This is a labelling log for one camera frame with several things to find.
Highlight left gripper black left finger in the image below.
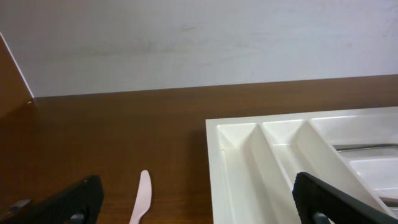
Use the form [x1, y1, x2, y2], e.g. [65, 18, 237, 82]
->
[9, 175, 104, 224]

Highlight steel fork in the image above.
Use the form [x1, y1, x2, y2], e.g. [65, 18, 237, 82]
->
[333, 143, 397, 151]

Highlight white plastic cutlery tray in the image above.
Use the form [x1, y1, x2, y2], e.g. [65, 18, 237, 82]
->
[206, 107, 397, 223]

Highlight pink plastic knife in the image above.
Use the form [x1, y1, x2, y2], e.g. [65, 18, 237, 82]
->
[129, 170, 152, 224]

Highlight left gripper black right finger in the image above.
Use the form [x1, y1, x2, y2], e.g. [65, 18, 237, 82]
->
[292, 172, 397, 224]

